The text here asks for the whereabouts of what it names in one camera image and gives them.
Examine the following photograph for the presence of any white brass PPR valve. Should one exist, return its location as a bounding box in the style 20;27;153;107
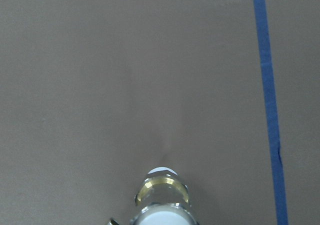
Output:
107;166;199;225

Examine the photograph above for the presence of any brown paper table mat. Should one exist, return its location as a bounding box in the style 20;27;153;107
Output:
0;0;320;225

